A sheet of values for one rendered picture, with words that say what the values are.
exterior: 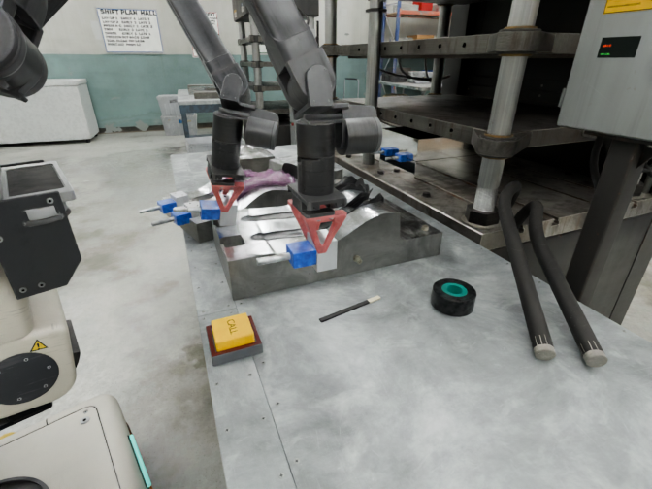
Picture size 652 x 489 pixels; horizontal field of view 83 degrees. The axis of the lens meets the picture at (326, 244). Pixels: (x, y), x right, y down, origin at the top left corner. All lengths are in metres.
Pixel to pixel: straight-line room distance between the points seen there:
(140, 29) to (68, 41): 1.14
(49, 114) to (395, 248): 6.88
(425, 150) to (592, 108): 0.60
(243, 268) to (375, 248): 0.29
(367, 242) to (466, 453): 0.44
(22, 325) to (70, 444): 0.60
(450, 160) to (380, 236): 0.84
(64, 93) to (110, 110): 1.02
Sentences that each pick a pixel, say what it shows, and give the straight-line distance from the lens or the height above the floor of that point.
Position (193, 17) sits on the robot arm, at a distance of 0.89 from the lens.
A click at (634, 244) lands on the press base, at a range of 1.82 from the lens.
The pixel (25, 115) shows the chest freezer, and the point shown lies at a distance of 7.49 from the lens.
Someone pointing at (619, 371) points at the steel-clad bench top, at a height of 0.80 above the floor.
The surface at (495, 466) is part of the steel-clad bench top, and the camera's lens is 0.54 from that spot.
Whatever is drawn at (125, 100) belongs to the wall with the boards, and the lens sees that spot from 8.03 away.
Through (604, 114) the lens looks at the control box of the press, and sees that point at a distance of 1.10.
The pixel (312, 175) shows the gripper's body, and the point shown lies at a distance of 0.55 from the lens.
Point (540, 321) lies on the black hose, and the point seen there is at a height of 0.84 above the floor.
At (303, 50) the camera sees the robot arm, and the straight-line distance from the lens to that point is 0.56.
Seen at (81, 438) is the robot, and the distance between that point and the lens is 1.35.
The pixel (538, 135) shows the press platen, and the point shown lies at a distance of 1.32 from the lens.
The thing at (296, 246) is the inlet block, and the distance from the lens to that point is 0.62.
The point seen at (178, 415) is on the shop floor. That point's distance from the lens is 1.66.
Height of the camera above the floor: 1.23
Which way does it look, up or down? 27 degrees down
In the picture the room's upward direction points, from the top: straight up
